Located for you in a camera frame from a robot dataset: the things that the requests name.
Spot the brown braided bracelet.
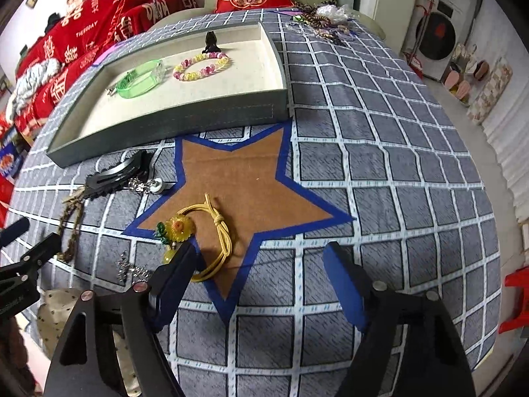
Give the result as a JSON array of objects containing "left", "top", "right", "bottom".
[{"left": 56, "top": 185, "right": 87, "bottom": 264}]

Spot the yellow cord sunflower bracelet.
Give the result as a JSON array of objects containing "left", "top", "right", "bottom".
[{"left": 154, "top": 193, "right": 234, "bottom": 284}]

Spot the green transparent bangle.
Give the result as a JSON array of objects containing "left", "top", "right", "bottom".
[{"left": 107, "top": 59, "right": 165, "bottom": 100}]

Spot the pink yellow beaded bracelet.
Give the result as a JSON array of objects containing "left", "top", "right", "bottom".
[{"left": 172, "top": 51, "right": 230, "bottom": 83}]

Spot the small black claw clip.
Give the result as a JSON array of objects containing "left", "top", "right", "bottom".
[{"left": 202, "top": 30, "right": 222, "bottom": 54}]

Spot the green cream-lined jewelry tray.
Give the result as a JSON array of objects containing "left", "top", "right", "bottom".
[{"left": 47, "top": 22, "right": 289, "bottom": 168}]

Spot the pile of beaded jewelry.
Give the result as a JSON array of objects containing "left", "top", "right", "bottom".
[{"left": 292, "top": 0, "right": 358, "bottom": 46}]

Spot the cream polka dot scrunchie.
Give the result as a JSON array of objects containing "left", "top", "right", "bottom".
[{"left": 37, "top": 288, "right": 142, "bottom": 396}]

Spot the blue snack bag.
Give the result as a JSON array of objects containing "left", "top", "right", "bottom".
[{"left": 0, "top": 143, "right": 24, "bottom": 178}]

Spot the red plastic stool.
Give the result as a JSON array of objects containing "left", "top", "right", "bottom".
[{"left": 499, "top": 266, "right": 529, "bottom": 334}]

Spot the large black hair clip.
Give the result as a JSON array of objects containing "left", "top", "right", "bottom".
[{"left": 82, "top": 151, "right": 153, "bottom": 199}]

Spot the brown star patch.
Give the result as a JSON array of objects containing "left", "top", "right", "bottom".
[{"left": 124, "top": 123, "right": 354, "bottom": 323}]

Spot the grey white crumpled cloth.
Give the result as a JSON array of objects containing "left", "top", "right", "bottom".
[{"left": 5, "top": 58, "right": 62, "bottom": 123}]

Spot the grey grid tablecloth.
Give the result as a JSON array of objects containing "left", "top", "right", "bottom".
[{"left": 2, "top": 9, "right": 500, "bottom": 396}]

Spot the red bedspread with characters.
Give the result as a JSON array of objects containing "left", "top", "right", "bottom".
[{"left": 1, "top": 0, "right": 196, "bottom": 138}]

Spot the white washing machine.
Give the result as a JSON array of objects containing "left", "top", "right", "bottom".
[{"left": 402, "top": 0, "right": 478, "bottom": 81}]

